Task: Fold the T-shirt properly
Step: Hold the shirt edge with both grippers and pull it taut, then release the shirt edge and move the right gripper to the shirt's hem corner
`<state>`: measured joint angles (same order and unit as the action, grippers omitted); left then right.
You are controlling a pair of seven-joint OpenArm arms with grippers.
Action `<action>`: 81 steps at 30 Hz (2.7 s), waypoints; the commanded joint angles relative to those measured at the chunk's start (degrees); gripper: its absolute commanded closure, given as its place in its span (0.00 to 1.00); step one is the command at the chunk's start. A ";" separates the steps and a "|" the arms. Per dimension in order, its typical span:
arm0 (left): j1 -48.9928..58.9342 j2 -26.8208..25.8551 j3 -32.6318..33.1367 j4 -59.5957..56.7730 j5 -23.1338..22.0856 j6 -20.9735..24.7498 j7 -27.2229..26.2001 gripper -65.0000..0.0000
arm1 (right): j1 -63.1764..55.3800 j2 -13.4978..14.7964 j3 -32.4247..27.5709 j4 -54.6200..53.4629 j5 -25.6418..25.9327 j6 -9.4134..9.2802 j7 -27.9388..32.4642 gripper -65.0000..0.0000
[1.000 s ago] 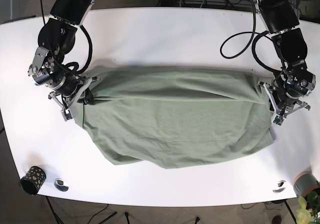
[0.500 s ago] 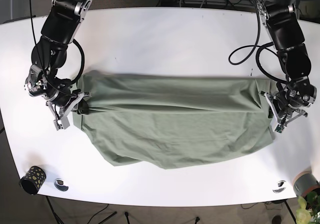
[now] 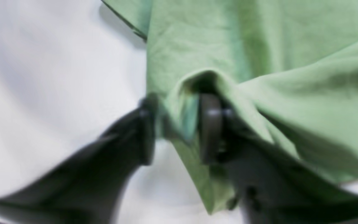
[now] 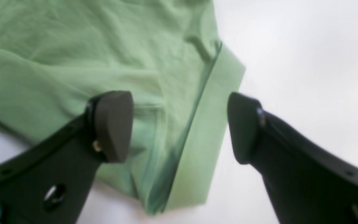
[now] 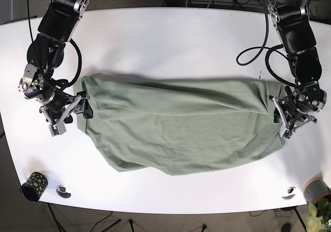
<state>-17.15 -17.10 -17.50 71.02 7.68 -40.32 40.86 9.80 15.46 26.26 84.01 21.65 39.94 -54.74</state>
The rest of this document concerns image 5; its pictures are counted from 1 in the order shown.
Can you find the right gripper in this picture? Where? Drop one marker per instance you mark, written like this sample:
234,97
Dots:
59,110

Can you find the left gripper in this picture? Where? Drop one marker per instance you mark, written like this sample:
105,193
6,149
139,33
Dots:
293,109

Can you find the green T-shirt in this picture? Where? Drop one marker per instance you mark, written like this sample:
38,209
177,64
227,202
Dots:
180,127

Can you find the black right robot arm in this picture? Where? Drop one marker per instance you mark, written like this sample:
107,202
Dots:
44,55

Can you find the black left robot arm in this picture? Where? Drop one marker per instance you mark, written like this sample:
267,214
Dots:
291,21

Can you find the left silver table grommet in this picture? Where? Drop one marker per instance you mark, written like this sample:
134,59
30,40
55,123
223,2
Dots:
63,192

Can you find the silver table grommet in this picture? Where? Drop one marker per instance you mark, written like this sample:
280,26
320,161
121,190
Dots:
63,192
289,193

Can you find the right silver table grommet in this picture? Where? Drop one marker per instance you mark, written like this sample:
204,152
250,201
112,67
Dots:
289,193

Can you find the grey plant pot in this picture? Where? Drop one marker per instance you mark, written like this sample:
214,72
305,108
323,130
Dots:
316,189

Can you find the black gold spotted cup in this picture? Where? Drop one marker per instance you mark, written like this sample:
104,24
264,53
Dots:
33,188

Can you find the left brown shoe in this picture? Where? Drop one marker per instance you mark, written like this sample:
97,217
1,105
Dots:
286,227

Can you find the green plant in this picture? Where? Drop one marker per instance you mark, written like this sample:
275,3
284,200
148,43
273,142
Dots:
319,216

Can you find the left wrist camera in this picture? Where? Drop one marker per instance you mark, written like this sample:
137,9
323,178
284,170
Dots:
286,134

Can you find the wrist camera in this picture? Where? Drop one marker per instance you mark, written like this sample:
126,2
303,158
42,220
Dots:
286,134
57,129

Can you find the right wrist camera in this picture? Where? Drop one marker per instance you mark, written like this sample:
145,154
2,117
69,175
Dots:
57,129

